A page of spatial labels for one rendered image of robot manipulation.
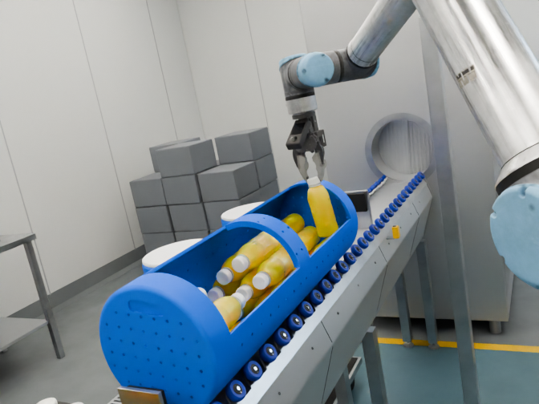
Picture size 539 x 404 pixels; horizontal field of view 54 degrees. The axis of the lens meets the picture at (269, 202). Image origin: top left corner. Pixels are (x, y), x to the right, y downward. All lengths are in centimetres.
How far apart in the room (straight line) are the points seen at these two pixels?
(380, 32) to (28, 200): 402
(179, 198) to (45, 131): 134
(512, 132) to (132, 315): 73
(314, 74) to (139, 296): 76
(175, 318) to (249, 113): 576
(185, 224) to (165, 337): 393
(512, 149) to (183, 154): 411
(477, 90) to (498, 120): 6
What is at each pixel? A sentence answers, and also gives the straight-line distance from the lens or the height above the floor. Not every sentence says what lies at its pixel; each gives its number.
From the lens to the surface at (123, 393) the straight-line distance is 109.
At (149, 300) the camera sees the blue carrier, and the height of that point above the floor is 121.
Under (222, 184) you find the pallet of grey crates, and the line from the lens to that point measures 458.
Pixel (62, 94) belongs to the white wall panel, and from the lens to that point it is 537.
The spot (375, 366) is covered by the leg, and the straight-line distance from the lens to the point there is 206.
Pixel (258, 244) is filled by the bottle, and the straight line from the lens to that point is 135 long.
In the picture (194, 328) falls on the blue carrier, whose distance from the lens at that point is 98.
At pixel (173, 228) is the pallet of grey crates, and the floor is 43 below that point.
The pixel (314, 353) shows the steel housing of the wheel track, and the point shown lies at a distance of 141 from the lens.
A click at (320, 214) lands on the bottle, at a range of 160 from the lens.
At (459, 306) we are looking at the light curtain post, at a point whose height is 53.
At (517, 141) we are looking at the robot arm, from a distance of 79.
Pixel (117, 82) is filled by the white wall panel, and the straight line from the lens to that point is 593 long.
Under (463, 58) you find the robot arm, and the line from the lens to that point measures 85.
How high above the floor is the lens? 155
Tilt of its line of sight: 12 degrees down
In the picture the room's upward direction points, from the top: 11 degrees counter-clockwise
